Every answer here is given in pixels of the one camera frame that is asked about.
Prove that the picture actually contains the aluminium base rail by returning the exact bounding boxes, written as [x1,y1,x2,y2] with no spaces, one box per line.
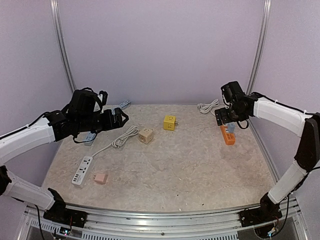
[23,197,308,240]

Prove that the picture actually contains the left aluminium frame post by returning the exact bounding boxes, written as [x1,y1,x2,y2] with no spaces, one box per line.
[49,0,77,94]

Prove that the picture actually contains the aluminium frame post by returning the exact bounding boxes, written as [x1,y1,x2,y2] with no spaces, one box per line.
[49,0,77,94]
[246,0,272,95]

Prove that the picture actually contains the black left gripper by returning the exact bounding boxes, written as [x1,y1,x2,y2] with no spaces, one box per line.
[77,107,129,134]

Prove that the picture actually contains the orange power strip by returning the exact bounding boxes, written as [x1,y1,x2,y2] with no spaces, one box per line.
[220,125,236,146]

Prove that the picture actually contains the blue usb charger plug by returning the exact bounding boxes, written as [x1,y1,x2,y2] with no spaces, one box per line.
[226,122,236,134]

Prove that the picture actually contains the beige cube socket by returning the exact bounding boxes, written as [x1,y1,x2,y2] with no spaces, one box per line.
[138,128,154,144]

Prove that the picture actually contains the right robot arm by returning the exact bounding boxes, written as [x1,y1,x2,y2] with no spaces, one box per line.
[214,81,320,224]

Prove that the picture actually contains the right aluminium frame post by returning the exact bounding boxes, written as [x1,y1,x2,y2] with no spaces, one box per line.
[246,0,272,95]

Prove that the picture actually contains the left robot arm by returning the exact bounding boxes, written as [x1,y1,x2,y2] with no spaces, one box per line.
[0,87,129,223]

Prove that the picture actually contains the blue power strip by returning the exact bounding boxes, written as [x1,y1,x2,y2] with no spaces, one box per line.
[84,132,97,146]

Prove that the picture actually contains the pink usb charger plug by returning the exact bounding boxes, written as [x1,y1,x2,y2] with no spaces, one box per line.
[93,173,108,185]

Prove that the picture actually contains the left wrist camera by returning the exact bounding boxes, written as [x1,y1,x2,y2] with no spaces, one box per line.
[94,90,108,111]

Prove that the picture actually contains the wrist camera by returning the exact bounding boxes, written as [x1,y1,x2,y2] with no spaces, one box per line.
[94,90,108,111]
[221,93,231,107]

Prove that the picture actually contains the yellow cube socket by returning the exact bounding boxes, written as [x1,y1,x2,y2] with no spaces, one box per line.
[163,115,179,131]

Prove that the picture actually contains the white power strip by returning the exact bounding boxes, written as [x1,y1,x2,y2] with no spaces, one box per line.
[71,155,94,188]

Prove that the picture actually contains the white power strip cable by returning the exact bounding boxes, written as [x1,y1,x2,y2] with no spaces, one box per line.
[91,125,140,159]

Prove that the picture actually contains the orange strip white cable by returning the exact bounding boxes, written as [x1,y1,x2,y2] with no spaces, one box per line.
[196,98,220,115]

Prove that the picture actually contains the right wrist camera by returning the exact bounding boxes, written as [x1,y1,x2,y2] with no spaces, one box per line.
[221,93,231,107]

